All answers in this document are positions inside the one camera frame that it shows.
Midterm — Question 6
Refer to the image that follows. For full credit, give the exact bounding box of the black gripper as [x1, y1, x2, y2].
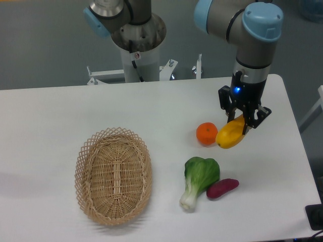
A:
[218, 71, 272, 135]

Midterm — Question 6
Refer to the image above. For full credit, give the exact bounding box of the yellow mango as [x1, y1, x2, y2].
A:
[216, 115, 245, 149]

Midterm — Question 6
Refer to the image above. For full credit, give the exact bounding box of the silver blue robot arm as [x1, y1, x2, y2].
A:
[83, 1, 283, 134]

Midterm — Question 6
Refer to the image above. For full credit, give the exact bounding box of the orange tangerine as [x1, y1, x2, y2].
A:
[196, 122, 218, 146]

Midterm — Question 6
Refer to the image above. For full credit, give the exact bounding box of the green bok choy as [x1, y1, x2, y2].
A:
[180, 157, 220, 211]

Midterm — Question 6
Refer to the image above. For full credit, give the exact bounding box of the purple sweet potato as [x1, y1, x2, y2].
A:
[206, 178, 240, 199]

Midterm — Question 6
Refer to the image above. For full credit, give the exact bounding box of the black device at table edge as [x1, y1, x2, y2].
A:
[305, 204, 322, 231]

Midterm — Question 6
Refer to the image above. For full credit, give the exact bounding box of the woven wicker basket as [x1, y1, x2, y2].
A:
[75, 127, 152, 226]

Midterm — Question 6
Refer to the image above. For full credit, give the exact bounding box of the white metal frame right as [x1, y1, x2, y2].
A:
[298, 85, 322, 134]

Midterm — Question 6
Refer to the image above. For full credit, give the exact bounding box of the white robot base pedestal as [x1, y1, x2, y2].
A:
[87, 46, 178, 85]

